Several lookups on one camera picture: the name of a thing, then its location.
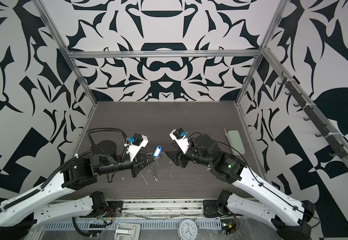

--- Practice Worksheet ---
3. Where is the mint green glasses case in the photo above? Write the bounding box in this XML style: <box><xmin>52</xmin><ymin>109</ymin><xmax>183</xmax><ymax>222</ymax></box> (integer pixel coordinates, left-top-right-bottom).
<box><xmin>224</xmin><ymin>128</ymin><xmax>246</xmax><ymax>156</ymax></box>

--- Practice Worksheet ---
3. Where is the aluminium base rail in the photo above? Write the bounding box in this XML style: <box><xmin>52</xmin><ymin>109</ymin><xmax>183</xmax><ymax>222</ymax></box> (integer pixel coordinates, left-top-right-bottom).
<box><xmin>66</xmin><ymin>197</ymin><xmax>253</xmax><ymax>218</ymax></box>

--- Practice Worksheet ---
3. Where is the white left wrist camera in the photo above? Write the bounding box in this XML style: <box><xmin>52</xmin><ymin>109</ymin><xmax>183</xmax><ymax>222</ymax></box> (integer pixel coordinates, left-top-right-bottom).
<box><xmin>126</xmin><ymin>133</ymin><xmax>149</xmax><ymax>162</ymax></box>

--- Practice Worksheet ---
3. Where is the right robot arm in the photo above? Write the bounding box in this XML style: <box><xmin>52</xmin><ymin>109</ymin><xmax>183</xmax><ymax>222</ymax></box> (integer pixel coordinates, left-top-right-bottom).
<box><xmin>166</xmin><ymin>129</ymin><xmax>315</xmax><ymax>240</ymax></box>

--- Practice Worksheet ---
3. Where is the blue plastic key tag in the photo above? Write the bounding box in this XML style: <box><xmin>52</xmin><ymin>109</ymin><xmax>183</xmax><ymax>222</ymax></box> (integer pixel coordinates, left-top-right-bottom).
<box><xmin>153</xmin><ymin>146</ymin><xmax>162</xmax><ymax>158</ymax></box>

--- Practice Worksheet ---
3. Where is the small green circuit board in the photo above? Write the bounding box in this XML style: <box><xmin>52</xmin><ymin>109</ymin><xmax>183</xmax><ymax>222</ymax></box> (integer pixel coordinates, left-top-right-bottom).
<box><xmin>221</xmin><ymin>217</ymin><xmax>240</xmax><ymax>235</ymax></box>

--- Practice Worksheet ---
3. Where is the white table clock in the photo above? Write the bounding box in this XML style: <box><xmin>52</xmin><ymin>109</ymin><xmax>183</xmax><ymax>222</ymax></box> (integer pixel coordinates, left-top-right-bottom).
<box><xmin>177</xmin><ymin>219</ymin><xmax>201</xmax><ymax>240</ymax></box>

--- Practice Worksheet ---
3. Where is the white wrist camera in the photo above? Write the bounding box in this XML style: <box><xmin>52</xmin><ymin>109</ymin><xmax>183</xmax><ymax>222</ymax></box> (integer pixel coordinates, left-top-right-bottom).
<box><xmin>126</xmin><ymin>133</ymin><xmax>149</xmax><ymax>162</ymax></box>
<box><xmin>169</xmin><ymin>128</ymin><xmax>190</xmax><ymax>154</ymax></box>

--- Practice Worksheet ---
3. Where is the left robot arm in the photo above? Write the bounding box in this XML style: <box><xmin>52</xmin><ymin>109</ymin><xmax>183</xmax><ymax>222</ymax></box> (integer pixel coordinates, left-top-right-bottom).
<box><xmin>0</xmin><ymin>128</ymin><xmax>162</xmax><ymax>240</ymax></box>

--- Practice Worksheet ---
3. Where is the white plastic hinge block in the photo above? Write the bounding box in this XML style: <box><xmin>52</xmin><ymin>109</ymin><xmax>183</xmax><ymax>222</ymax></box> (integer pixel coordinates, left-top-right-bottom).
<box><xmin>114</xmin><ymin>223</ymin><xmax>141</xmax><ymax>240</ymax></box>

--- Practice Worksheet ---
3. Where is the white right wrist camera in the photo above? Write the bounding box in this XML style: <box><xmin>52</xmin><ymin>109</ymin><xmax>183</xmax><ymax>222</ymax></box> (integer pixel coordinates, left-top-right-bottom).
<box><xmin>169</xmin><ymin>128</ymin><xmax>190</xmax><ymax>154</ymax></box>

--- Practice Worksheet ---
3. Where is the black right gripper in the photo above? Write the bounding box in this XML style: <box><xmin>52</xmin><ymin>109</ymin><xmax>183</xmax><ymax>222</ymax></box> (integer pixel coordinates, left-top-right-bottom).
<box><xmin>164</xmin><ymin>140</ymin><xmax>216</xmax><ymax>169</ymax></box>

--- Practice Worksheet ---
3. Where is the perforated metal crescent plate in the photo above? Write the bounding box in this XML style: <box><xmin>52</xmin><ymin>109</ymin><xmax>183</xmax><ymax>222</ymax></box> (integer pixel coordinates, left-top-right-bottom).
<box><xmin>148</xmin><ymin>153</ymin><xmax>171</xmax><ymax>182</ymax></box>

